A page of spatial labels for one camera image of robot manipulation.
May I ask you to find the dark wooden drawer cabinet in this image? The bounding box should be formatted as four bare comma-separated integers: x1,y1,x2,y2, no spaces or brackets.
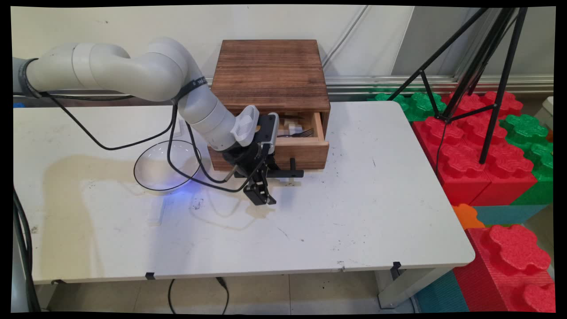
209,39,331,143

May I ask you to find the aluminium wall rail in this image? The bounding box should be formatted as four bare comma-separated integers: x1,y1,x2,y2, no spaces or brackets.
13,75,555,97

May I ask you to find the metal fork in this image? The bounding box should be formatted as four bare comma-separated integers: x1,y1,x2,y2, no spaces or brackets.
278,128,315,138

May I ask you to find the small white rectangular block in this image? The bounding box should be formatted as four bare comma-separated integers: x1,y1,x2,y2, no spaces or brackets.
147,198,169,226

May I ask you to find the black cable strap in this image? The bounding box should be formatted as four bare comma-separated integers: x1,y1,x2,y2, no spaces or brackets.
175,77,208,101

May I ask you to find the white object at edge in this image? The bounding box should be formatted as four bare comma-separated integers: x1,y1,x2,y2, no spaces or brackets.
533,96,555,129

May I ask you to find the black floor cable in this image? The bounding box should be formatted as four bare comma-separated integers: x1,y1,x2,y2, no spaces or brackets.
167,277,230,315

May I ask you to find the black tripod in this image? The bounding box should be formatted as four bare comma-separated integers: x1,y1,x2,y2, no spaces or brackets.
387,7,529,165

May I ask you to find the large red foam block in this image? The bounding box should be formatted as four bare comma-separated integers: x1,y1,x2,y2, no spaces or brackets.
412,91,539,207

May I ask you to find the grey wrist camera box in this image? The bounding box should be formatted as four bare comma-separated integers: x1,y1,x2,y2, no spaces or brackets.
254,112,280,156

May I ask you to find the white plate with black rim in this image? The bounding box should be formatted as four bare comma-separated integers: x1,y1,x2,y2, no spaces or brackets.
133,140,203,193

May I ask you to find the teal foam block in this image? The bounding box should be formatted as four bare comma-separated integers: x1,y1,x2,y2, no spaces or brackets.
471,204,550,228
414,270,470,313

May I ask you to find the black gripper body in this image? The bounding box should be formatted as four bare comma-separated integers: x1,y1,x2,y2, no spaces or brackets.
221,144,278,186

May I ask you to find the white table leg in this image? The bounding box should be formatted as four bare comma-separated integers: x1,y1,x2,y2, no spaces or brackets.
375,267,453,310

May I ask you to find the orange foam block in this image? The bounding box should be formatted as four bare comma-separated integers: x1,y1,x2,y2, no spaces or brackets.
451,203,487,230

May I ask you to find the black cable bundle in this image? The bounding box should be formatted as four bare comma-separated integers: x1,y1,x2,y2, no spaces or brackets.
12,187,42,313

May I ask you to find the green foam block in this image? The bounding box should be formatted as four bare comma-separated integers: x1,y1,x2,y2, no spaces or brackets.
500,114,555,206
367,91,449,123

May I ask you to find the wooden drawer with black handle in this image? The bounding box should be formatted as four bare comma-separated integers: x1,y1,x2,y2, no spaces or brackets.
208,111,331,179

